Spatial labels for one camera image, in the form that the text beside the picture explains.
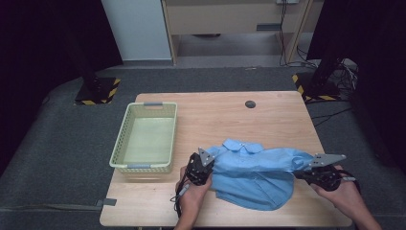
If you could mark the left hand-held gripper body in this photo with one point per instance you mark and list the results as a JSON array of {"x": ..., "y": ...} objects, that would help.
[{"x": 198, "y": 171}]

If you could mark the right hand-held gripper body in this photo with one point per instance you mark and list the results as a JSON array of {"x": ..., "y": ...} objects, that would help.
[{"x": 325, "y": 179}]

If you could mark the blue shirt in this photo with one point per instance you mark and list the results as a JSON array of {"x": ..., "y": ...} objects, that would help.
[{"x": 255, "y": 179}]

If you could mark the pale green plastic basket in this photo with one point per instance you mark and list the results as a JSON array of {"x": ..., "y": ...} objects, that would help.
[{"x": 148, "y": 140}]

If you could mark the person's right hand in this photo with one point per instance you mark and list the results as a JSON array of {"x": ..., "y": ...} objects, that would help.
[{"x": 344, "y": 196}]

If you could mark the person's left hand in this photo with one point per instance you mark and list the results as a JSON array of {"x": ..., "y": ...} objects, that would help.
[{"x": 193, "y": 198}]

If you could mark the dark round table grommet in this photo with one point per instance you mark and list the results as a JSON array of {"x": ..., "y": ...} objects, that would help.
[{"x": 250, "y": 104}]

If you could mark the black stand with striped base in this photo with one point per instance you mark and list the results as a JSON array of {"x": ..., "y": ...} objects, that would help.
[
  {"x": 317, "y": 87},
  {"x": 95, "y": 91}
]

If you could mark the grey tape strip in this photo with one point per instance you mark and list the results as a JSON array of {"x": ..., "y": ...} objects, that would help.
[{"x": 107, "y": 202}]

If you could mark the dark curtain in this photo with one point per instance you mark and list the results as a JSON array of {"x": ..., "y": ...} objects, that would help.
[
  {"x": 38, "y": 48},
  {"x": 376, "y": 64}
]

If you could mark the white cabinet panel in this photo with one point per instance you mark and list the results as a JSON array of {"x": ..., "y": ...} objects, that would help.
[{"x": 137, "y": 28}]

